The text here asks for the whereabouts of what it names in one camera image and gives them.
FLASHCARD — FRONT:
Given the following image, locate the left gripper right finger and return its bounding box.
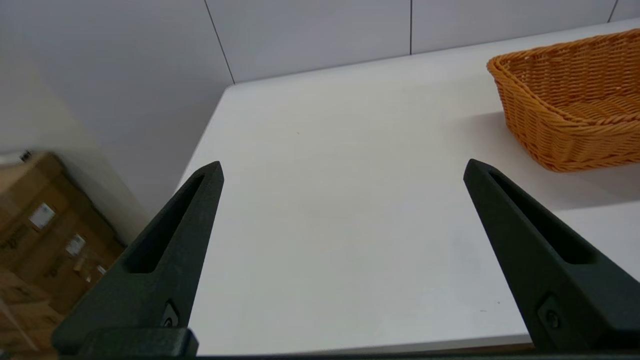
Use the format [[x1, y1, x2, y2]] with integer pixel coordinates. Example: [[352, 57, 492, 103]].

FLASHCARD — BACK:
[[463, 159, 640, 351]]

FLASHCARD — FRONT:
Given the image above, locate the orange wicker basket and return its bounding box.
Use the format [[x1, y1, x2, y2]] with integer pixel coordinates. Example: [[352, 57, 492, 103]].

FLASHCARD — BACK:
[[486, 28, 640, 173]]

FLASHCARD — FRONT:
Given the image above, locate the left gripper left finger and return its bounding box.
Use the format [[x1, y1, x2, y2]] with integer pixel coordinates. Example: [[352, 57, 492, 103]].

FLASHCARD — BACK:
[[52, 161, 225, 357]]

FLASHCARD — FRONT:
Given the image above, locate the pale cardboard box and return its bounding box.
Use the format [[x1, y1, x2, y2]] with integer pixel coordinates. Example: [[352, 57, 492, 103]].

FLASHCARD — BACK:
[[0, 270, 66, 356]]

